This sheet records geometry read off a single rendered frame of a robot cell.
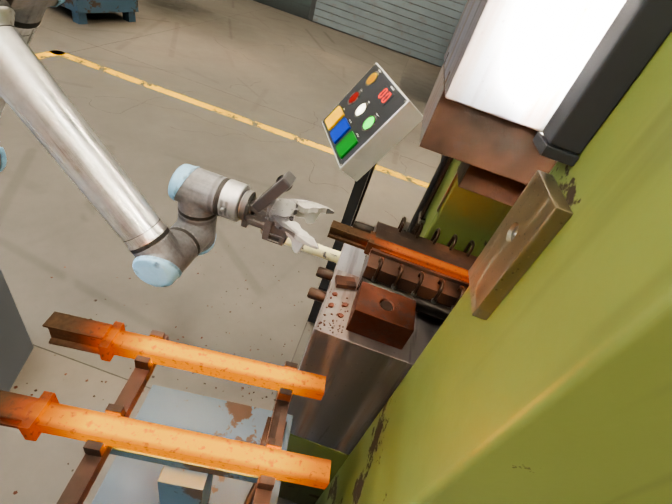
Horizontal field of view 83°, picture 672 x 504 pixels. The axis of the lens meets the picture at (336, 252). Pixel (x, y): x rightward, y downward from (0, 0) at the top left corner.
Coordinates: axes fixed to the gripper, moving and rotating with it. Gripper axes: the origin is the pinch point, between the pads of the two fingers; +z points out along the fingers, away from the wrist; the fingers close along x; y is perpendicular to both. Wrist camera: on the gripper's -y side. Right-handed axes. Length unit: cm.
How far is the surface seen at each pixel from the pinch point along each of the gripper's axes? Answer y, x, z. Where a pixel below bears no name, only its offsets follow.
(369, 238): -1.6, 1.0, 9.6
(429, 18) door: 28, -793, 15
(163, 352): 1.9, 41.0, -14.9
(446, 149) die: -28.3, 7.6, 15.1
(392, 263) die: 0.6, 3.9, 16.1
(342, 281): 7.1, 7.8, 7.2
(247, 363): 1.9, 38.0, -3.1
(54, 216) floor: 100, -64, -144
